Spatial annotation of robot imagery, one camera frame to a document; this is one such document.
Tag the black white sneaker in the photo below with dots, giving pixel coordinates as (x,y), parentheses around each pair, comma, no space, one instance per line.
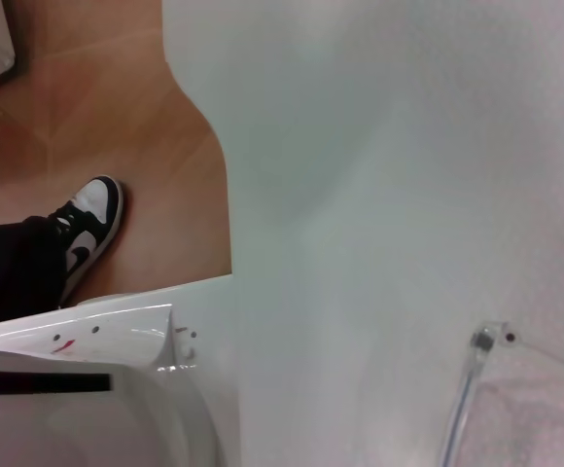
(92,219)

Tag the black trouser leg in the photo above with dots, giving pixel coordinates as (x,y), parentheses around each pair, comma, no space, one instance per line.
(10,267)

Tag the clear plastic glasses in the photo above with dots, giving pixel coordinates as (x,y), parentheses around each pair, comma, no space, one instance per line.
(481,340)

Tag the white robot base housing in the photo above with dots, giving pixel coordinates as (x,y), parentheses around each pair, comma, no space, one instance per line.
(68,423)

